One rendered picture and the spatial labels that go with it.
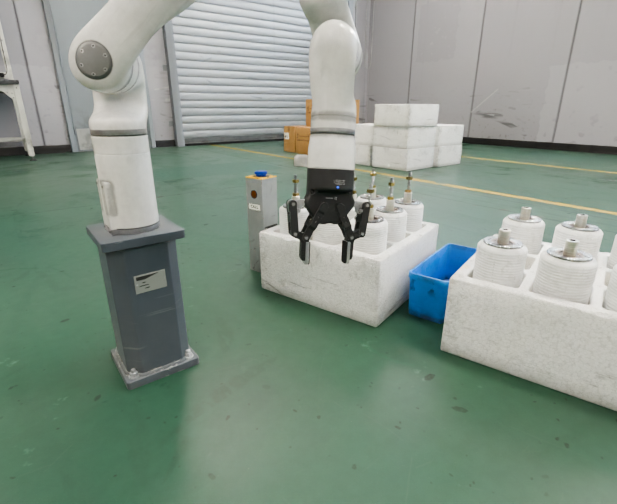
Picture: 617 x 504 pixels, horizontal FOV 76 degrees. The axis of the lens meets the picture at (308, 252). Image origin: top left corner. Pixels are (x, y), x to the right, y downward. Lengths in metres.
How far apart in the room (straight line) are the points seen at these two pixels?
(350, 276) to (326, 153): 0.46
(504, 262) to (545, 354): 0.19
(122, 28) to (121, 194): 0.26
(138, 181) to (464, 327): 0.71
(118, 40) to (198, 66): 5.42
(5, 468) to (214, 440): 0.31
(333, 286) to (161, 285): 0.44
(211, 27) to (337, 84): 5.72
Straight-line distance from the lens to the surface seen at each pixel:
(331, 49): 0.62
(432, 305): 1.06
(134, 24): 0.74
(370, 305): 1.00
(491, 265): 0.89
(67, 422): 0.86
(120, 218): 0.79
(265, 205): 1.25
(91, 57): 0.75
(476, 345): 0.94
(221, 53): 6.32
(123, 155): 0.76
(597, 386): 0.93
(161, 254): 0.79
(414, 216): 1.19
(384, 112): 3.70
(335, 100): 0.62
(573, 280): 0.88
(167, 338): 0.86
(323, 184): 0.61
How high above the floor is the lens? 0.52
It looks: 20 degrees down
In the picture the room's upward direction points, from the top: straight up
